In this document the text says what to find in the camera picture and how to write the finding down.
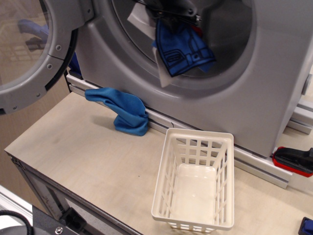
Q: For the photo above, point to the grey toy washing machine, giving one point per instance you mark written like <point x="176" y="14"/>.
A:
<point x="263" y="49"/>

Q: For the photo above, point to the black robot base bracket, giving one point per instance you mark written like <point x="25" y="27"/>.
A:
<point x="58" y="222"/>

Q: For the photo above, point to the aluminium table frame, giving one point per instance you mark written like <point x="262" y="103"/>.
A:
<point x="64" y="205"/>

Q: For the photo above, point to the blue black clamp corner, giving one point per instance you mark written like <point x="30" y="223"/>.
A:
<point x="306" y="227"/>

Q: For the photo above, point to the white plastic laundry basket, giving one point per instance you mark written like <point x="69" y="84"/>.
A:
<point x="195" y="182"/>

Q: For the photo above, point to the round transparent washer door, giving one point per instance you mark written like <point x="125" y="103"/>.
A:
<point x="29" y="67"/>

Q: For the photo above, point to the red black clamp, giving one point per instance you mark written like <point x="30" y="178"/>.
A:
<point x="294" y="160"/>

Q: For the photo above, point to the red cloth with black trim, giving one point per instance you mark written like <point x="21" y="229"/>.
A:
<point x="198" y="30"/>

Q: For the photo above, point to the aluminium profile rail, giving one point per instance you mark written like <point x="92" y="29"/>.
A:
<point x="246" y="160"/>

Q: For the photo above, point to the blue jeans print cloth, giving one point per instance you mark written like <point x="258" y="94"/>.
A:
<point x="182" y="49"/>

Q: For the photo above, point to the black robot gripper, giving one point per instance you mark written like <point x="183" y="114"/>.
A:
<point x="182" y="10"/>

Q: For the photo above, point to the blue cloth on table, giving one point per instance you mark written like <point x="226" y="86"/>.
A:
<point x="132" y="117"/>

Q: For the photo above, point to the blue clamp behind door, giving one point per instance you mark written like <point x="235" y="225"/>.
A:
<point x="30" y="27"/>

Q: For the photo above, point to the grey white cloth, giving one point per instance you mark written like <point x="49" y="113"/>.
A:
<point x="141" y="19"/>

